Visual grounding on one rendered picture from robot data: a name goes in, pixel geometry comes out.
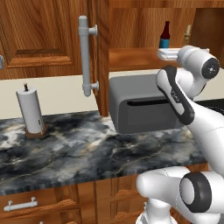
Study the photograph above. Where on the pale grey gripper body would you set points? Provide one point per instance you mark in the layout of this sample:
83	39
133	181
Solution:
167	54

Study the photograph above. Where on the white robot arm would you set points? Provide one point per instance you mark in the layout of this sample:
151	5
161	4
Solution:
204	128

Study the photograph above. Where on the white paper towel roll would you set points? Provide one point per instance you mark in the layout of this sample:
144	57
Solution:
30	109

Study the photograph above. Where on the closed wooden cabinet door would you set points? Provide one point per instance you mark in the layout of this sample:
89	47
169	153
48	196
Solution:
38	35

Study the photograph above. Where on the wooden drawer front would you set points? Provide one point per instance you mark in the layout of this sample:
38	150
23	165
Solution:
52	208

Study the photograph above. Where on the wooden base cupboard door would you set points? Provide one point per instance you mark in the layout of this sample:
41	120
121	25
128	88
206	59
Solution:
116	201

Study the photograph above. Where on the grey toaster oven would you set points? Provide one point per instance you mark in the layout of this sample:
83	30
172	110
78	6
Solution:
137	116

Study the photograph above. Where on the open wooden wall cabinet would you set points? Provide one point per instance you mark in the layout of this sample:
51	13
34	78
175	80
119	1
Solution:
137	32

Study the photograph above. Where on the wooden paper towel holder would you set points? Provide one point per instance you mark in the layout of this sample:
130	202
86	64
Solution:
35	134

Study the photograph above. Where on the dark wooden cabinet door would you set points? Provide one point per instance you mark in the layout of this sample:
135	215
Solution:
208	29

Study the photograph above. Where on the black hob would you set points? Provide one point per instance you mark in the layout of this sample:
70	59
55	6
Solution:
214	104

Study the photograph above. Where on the open wooden cabinet door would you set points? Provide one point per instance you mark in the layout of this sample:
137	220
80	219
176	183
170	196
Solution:
103	58

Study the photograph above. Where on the dark red beer bottle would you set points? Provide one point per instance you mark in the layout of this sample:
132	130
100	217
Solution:
165	35

